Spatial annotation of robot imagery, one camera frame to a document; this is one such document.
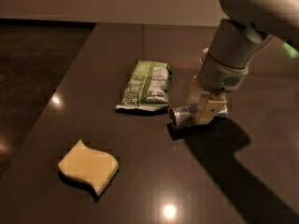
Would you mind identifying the yellow wavy sponge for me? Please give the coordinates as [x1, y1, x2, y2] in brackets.
[58, 140, 119, 196]

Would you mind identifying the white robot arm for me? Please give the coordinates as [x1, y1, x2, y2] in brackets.
[188, 0, 299, 125]

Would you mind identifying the silver redbull can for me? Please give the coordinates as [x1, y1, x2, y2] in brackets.
[168, 105, 229, 131]

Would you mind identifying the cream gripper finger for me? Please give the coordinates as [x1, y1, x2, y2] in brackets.
[187, 76, 202, 105]
[194, 91, 227, 125]

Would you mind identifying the green jalapeno chip bag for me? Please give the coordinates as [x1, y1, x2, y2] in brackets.
[116, 61, 171, 112]

